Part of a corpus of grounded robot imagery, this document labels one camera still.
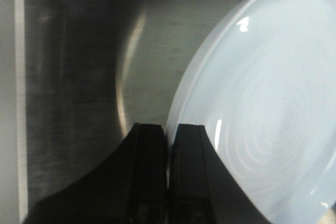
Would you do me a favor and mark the white round plate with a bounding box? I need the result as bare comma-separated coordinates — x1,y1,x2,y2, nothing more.
166,0,335,223

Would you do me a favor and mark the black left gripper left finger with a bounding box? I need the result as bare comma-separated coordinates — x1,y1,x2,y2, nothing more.
24,123,167,223

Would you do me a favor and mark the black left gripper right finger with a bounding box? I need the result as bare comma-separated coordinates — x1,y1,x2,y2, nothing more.
169,124,269,223

